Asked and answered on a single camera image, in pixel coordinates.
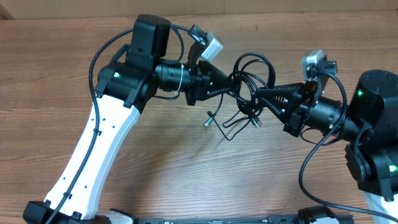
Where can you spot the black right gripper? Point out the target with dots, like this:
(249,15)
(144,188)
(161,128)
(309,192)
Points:
(288,94)

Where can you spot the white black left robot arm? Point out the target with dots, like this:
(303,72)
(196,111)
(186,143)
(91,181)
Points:
(119,94)

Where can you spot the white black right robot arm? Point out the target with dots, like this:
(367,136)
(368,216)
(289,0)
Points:
(368,122)

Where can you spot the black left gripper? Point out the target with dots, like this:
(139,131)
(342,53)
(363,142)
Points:
(201,89)

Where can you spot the brown cardboard backboard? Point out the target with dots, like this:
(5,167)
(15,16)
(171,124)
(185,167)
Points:
(50,9)

